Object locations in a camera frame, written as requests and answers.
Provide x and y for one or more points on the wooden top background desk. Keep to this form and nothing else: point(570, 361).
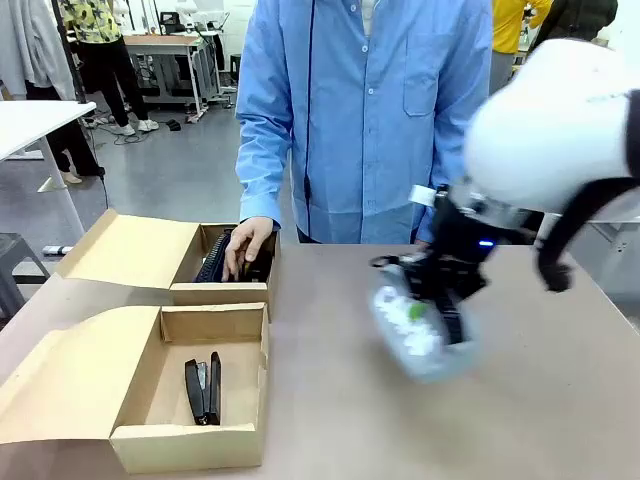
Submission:
point(155, 40)

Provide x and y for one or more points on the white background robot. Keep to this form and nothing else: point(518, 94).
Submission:
point(200, 12)

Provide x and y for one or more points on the navy CAMPUS pencil case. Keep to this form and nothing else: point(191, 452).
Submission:
point(212, 260)

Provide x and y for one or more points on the grey CAMPUS pencil case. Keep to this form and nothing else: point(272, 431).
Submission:
point(415, 345)

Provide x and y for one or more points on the person in yellow patterned shirt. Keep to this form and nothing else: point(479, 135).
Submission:
point(90, 20)

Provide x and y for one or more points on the grey metal stool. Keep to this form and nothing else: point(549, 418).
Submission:
point(15, 245)

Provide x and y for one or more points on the person's left forearm blue sleeve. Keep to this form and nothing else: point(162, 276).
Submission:
point(440, 180)

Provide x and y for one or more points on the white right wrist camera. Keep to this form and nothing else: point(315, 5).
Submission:
point(422, 195)

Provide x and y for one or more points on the black stapler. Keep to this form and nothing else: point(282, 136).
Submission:
point(192, 395)

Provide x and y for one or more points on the person's right hand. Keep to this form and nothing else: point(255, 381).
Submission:
point(250, 240)

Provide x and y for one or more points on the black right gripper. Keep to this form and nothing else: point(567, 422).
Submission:
point(455, 250)

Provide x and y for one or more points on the person in black jacket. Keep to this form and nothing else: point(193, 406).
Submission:
point(580, 15)

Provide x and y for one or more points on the person's right forearm blue sleeve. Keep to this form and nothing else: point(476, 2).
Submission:
point(262, 185)

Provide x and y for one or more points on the black plastic stool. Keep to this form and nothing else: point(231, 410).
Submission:
point(237, 67)

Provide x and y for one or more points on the white side table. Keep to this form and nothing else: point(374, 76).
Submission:
point(35, 120)

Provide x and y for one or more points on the person in grey coat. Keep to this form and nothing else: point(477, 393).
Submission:
point(30, 40)

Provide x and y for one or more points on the cardboard box with long lid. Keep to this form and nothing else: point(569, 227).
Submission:
point(125, 250)

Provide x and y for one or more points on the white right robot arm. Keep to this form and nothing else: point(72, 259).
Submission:
point(550, 125)

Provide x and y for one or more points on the white power strip on floor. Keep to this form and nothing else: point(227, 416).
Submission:
point(57, 249)

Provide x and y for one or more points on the black shoes on floor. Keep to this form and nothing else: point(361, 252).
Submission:
point(172, 124)

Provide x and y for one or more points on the person in yellow top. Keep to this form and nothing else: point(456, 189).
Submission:
point(505, 25)

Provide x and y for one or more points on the large open cardboard box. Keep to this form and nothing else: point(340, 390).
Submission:
point(165, 390)

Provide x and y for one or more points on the person in blue shirt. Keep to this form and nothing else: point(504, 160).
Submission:
point(360, 125)

